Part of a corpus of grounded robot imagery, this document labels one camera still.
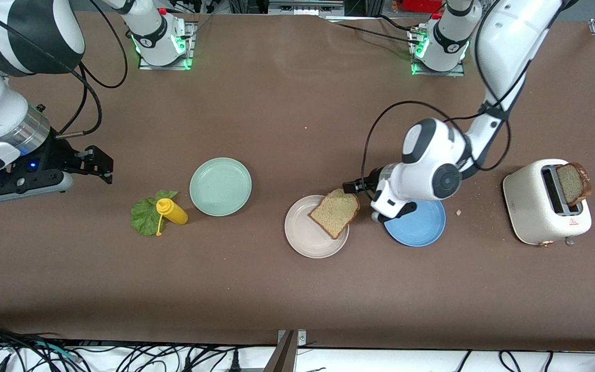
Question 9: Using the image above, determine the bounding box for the mint green plate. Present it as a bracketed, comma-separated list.
[190, 158, 253, 216]

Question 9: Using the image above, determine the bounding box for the toasted bread slice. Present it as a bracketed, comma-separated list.
[309, 188, 361, 240]
[556, 162, 592, 207]

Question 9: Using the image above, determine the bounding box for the beige plate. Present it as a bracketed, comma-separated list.
[284, 195, 350, 259]

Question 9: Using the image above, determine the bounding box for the green lettuce leaf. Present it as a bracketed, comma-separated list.
[130, 190, 179, 237]

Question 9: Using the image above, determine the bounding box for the white two-slot toaster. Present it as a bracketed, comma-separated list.
[503, 158, 592, 247]

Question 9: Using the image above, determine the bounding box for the teal cable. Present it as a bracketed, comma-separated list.
[32, 340, 79, 361]

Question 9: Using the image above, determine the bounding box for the blue plate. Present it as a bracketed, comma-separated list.
[383, 199, 446, 247]

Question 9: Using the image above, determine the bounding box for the red box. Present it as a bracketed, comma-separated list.
[401, 0, 445, 13]

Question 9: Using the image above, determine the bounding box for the aluminium camera post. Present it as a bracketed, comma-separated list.
[264, 329, 308, 372]

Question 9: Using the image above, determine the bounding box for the grey metal rail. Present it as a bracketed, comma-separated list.
[268, 0, 346, 16]

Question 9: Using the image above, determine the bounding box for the yellow squeeze bottle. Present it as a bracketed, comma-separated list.
[155, 198, 189, 237]

